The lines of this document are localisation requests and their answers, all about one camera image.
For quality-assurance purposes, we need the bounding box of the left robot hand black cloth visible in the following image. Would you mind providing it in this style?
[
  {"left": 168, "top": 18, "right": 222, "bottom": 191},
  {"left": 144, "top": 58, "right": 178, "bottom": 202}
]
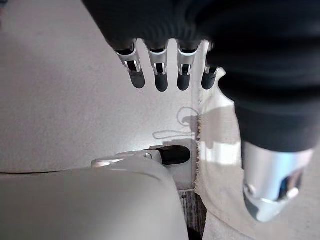
[{"left": 81, "top": 0, "right": 320, "bottom": 224}]

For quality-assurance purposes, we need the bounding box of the white frayed bed sheet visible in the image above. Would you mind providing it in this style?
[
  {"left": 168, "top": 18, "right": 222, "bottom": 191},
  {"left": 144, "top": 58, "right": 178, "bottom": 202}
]
[{"left": 191, "top": 39, "right": 320, "bottom": 240}]

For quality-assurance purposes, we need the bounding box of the loose thin thread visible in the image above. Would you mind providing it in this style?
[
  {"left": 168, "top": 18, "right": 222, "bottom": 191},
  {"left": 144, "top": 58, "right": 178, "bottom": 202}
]
[{"left": 152, "top": 106, "right": 201, "bottom": 141}]

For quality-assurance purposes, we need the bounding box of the silver robot leg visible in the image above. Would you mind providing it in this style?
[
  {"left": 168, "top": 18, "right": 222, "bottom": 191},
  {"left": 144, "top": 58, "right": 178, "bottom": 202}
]
[{"left": 0, "top": 147, "right": 191, "bottom": 240}]

